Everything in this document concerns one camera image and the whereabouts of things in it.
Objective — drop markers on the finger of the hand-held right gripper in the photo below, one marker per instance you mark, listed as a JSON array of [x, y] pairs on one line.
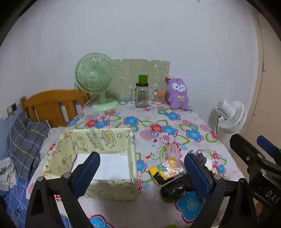
[[266, 145], [242, 145]]

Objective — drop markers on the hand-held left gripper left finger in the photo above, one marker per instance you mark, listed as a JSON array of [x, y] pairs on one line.
[[87, 173]]

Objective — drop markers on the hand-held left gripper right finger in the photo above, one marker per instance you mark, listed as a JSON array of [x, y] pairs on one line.
[[198, 176]]

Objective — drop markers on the yellow cartoon storage box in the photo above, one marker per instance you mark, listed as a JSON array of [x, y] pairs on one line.
[[109, 188]]

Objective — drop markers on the black plastic bag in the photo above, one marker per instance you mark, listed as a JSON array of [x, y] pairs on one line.
[[173, 188]]

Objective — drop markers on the yellow cartoon packet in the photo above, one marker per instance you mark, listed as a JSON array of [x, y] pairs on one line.
[[166, 170]]

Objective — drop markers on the white standing fan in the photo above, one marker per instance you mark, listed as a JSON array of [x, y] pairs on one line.
[[232, 114]]

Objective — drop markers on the pink transparent packet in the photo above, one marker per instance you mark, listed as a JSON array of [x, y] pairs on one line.
[[173, 151]]

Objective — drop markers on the grey plaid pillow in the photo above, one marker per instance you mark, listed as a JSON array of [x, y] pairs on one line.
[[24, 142]]

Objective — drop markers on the floral tablecloth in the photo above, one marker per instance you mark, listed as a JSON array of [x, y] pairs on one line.
[[153, 118]]

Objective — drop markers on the beige wardrobe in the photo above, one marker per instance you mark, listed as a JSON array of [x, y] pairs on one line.
[[260, 65]]

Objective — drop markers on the blue bed sheet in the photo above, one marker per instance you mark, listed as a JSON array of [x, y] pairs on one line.
[[13, 201]]

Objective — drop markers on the purple plush bunny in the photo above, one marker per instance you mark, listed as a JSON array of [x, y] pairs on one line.
[[179, 96]]

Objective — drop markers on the crumpled white cloth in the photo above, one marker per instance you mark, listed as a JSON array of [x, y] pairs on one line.
[[6, 173]]

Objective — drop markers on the wooden bed headboard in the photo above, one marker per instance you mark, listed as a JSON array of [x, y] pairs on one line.
[[50, 98]]

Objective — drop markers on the cotton swab jar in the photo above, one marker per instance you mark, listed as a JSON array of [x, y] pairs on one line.
[[158, 99]]

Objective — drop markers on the glass jar mug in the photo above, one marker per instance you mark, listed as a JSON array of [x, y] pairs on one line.
[[141, 97]]

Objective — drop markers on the green desk fan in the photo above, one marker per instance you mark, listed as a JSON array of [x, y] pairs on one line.
[[94, 74]]

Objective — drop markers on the green plastic cup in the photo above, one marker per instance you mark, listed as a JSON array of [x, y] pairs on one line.
[[143, 79]]

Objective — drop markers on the green patterned board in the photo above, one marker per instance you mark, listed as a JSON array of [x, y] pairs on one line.
[[131, 70]]

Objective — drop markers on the wall socket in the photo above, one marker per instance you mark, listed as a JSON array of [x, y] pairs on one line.
[[13, 107]]

